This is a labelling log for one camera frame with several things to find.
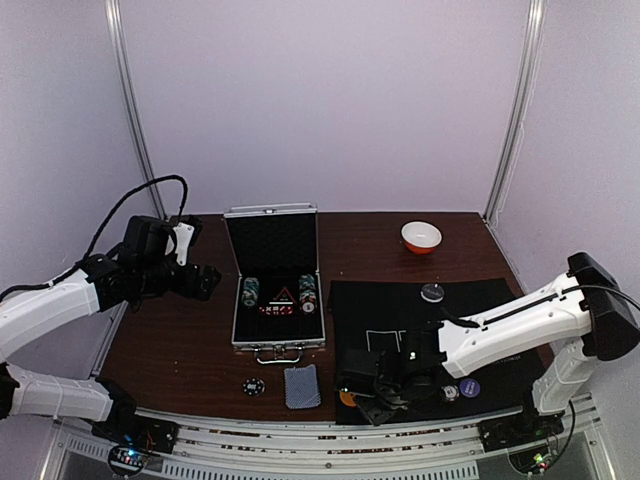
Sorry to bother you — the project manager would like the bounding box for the orange big blind button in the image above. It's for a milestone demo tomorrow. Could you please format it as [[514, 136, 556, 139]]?
[[339, 391, 357, 408]]

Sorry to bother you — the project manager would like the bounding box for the blue playing card deck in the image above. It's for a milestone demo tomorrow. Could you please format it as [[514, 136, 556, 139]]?
[[284, 364, 321, 410]]

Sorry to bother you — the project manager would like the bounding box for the clear acrylic dealer button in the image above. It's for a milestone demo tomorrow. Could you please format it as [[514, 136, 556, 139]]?
[[420, 283, 445, 303]]

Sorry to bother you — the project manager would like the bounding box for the purple small blind button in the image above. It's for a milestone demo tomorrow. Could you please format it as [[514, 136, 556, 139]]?
[[459, 378, 481, 399]]

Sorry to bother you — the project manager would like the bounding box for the black 100 poker chip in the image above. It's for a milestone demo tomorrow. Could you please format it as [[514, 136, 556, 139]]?
[[242, 377, 266, 397]]

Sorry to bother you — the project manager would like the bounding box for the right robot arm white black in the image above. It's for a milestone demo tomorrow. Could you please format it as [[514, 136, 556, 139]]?
[[336, 252, 639, 442]]

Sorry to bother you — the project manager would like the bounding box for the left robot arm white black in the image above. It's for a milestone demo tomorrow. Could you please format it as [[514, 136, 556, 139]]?
[[1, 216, 221, 444]]

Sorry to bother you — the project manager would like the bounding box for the left chip stack in case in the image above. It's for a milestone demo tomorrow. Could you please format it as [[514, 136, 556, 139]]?
[[241, 277, 260, 308]]

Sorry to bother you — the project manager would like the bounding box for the chip stack in case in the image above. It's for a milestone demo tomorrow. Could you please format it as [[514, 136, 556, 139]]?
[[299, 274, 318, 314], [241, 277, 260, 308]]

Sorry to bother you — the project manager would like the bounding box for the black poker mat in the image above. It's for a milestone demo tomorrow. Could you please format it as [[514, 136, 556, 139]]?
[[329, 278, 546, 423]]

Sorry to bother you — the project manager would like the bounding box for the red dice row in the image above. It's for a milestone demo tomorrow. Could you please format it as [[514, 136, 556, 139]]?
[[259, 305, 295, 317]]

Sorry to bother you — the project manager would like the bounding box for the aluminium poker case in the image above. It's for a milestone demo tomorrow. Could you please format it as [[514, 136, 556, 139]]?
[[223, 203, 326, 365]]

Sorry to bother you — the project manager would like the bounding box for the black triangular all-in button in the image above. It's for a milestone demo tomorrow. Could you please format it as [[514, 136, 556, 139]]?
[[269, 287, 296, 306]]

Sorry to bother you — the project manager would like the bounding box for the right chip stack in case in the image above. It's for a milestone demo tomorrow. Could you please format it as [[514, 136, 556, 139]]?
[[299, 274, 318, 314]]

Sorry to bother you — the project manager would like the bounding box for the orange white bowl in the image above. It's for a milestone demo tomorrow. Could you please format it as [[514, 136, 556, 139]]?
[[400, 221, 443, 255]]

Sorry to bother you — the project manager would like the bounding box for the right round circuit board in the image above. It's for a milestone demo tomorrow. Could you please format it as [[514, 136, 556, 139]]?
[[508, 446, 565, 477]]

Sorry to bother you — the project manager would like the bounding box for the round circuit board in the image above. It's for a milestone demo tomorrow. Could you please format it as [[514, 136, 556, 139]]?
[[508, 446, 565, 477], [107, 445, 149, 477]]

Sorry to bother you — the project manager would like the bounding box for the left round circuit board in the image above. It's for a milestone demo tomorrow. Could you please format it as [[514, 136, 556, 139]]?
[[107, 445, 149, 477]]

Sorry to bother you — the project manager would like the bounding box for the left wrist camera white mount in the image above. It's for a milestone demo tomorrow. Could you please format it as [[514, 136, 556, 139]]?
[[165, 222, 196, 267]]

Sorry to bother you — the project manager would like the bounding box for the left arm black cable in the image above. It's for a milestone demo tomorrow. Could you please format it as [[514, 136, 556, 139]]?
[[0, 174, 191, 301]]

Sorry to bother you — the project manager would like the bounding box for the front aluminium rail base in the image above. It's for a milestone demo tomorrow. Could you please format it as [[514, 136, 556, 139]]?
[[42, 392, 619, 480]]

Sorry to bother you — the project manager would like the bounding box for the left aluminium frame post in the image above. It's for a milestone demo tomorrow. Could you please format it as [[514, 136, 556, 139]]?
[[103, 0, 166, 219]]

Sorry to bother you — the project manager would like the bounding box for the aluminium frame post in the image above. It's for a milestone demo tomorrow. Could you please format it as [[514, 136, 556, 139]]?
[[483, 0, 547, 227], [103, 0, 166, 219]]

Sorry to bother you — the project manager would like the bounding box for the right aluminium frame post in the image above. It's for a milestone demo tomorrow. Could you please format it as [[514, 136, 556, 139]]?
[[483, 0, 547, 227]]

